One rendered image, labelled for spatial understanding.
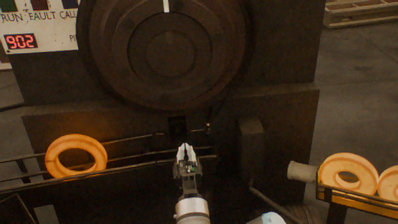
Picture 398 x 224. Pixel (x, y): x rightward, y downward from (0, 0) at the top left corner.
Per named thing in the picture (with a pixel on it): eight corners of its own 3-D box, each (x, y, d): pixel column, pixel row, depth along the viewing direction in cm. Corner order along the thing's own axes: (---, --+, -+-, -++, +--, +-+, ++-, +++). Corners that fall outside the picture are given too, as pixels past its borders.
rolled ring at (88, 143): (70, 193, 122) (73, 186, 125) (118, 168, 119) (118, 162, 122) (31, 157, 113) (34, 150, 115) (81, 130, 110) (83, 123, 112)
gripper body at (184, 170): (199, 155, 106) (204, 193, 98) (199, 170, 113) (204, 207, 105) (173, 158, 106) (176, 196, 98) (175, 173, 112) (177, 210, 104)
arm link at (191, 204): (209, 224, 103) (175, 227, 102) (206, 207, 106) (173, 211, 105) (209, 210, 96) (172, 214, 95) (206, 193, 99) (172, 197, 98)
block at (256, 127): (234, 169, 135) (234, 115, 122) (255, 167, 135) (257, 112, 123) (239, 189, 126) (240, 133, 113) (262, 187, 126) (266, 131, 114)
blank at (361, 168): (322, 147, 110) (320, 153, 107) (381, 158, 102) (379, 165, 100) (321, 186, 118) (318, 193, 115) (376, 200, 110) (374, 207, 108)
